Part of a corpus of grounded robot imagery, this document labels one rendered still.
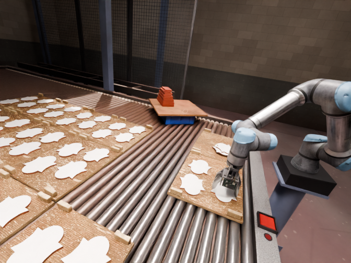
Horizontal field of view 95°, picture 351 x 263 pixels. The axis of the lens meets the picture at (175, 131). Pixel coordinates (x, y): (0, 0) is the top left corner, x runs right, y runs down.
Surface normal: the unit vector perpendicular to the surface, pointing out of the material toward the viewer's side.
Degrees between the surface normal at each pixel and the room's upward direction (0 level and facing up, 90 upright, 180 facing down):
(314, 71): 90
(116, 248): 0
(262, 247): 0
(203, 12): 90
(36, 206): 0
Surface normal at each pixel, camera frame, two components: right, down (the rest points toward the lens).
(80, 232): 0.13, -0.89
